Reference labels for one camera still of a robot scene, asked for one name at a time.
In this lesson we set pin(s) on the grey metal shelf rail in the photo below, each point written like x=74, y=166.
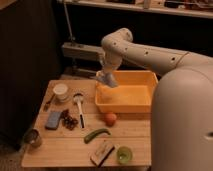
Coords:
x=81, y=51

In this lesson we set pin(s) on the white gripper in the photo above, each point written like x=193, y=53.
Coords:
x=109, y=64

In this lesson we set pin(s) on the light blue towel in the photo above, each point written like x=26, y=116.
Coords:
x=107, y=79

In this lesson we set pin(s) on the brown grape bunch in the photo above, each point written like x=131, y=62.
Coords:
x=68, y=121

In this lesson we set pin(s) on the wooden scrub brush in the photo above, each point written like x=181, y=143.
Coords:
x=102, y=152

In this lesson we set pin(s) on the metal cup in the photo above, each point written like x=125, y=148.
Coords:
x=33, y=138

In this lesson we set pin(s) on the white paper cup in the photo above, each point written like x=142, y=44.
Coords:
x=61, y=91

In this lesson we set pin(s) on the blue sponge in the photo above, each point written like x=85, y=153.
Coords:
x=53, y=120

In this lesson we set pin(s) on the green pepper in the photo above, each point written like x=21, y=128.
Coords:
x=88, y=138

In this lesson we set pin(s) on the green small cup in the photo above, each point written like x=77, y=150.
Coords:
x=124, y=155

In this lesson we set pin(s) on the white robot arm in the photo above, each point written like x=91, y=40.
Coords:
x=182, y=104

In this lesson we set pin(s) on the yellow plastic tray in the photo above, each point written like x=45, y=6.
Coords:
x=132, y=95

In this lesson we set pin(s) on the orange fruit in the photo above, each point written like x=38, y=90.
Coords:
x=110, y=119

